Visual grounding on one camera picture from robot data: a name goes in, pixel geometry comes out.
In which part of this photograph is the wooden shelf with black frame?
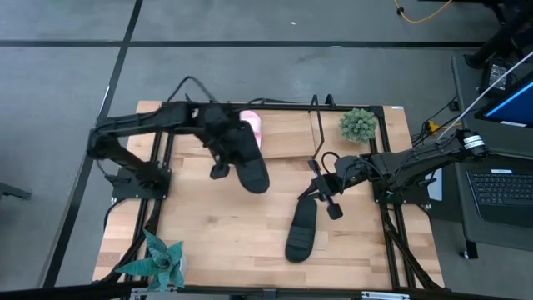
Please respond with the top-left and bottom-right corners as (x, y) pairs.
(182, 93), (336, 162)

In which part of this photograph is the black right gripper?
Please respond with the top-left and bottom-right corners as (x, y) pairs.
(297, 156), (368, 221)

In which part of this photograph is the black rubber slide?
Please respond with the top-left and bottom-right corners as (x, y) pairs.
(231, 120), (271, 195)
(284, 197), (319, 264)

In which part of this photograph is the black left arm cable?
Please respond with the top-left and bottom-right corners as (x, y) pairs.
(166, 76), (217, 105)

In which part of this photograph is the round green potted succulent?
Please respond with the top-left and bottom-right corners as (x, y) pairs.
(338, 107), (379, 143)

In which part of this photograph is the black power brick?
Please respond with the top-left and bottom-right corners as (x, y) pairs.
(481, 57), (513, 96)

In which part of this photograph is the yellow floor cable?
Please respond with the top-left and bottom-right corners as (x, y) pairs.
(393, 0), (454, 25)

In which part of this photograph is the monitor with blue screen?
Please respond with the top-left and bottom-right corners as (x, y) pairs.
(474, 70), (533, 129)

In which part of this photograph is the black floor stand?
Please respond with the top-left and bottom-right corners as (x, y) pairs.
(464, 0), (533, 70)

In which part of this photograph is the black laptop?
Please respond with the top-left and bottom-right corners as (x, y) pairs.
(456, 166), (533, 229)

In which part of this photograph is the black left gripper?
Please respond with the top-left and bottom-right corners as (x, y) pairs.
(197, 106), (242, 180)

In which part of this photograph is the black table frame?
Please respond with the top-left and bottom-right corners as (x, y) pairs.
(93, 99), (445, 293)

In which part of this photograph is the dark grey floor object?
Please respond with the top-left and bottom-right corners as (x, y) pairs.
(0, 182), (33, 202)

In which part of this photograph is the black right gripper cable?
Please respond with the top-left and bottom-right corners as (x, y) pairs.
(320, 150), (341, 168)

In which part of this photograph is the laptop computer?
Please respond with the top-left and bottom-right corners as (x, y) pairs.
(451, 53), (533, 259)

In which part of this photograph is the teal spiky potted plant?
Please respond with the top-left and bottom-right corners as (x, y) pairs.
(114, 227), (187, 294)

